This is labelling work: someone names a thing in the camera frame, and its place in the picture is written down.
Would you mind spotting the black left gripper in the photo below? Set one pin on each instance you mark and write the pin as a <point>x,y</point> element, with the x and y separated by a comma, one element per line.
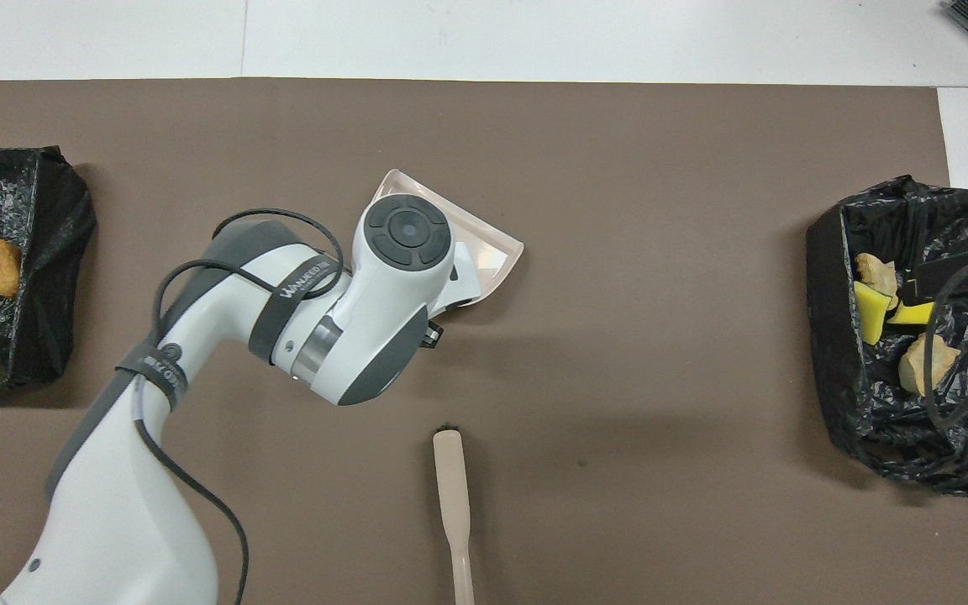
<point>432,334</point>

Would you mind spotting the wedge yellow sponge piece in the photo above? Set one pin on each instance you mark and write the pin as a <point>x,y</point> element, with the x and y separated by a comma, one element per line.
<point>912,314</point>

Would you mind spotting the greyish bread chunk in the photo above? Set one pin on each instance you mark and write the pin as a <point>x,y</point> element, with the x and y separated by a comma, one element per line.
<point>875,270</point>

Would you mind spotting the small yellow sponge piece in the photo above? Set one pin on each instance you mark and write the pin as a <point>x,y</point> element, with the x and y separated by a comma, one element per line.
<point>870,315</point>

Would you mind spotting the ridged tan bread chunk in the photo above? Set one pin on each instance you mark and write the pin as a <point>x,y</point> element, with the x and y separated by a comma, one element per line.
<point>912,370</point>

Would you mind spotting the beige plastic dustpan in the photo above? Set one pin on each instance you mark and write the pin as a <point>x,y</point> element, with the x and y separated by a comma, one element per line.
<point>492,248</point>

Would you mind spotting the beige hand brush black bristles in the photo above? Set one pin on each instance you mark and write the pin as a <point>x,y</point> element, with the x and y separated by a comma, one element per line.
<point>453,487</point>

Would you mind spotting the brown bread roll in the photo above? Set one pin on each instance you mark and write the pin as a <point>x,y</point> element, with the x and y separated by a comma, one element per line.
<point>0,267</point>

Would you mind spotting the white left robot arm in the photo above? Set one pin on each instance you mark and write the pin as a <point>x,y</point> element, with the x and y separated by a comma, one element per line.
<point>114,521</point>

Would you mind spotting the bin with black plastic bag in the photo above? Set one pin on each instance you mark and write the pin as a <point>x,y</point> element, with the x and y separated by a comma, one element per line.
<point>39,210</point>
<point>887,420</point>

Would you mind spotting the brown table mat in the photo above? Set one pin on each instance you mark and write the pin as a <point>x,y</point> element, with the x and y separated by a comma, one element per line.
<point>618,168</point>

